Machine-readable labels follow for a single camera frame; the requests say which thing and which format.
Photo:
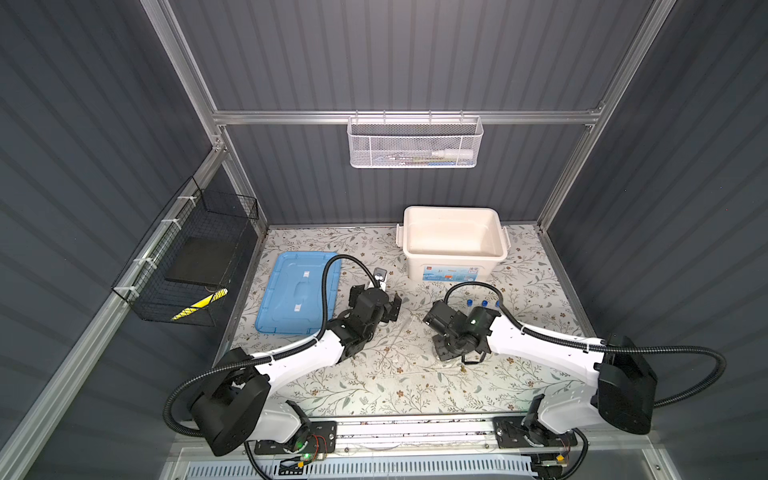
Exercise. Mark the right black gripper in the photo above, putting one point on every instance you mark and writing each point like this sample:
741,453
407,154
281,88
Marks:
438,351

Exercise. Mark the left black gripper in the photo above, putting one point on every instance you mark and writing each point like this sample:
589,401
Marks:
391,309

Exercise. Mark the white plastic storage bin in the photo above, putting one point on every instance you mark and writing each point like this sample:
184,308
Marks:
451,244

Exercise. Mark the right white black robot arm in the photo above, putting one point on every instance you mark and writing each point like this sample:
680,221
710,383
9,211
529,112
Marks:
617,384

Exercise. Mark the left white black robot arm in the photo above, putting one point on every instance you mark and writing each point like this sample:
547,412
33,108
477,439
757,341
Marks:
233,403

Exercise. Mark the blue plastic lid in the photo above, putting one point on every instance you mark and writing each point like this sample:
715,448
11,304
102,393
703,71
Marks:
291,304

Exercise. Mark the white bottle in basket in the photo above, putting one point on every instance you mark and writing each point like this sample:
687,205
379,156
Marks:
452,155

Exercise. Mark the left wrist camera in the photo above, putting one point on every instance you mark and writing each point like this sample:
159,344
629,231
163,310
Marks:
380,274

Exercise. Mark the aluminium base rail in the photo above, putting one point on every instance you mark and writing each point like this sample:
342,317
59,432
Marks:
439,434

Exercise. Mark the white wire mesh basket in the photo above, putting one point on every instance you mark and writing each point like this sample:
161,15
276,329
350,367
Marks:
406,142

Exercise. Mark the black wire basket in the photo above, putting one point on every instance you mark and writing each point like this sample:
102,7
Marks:
192,267

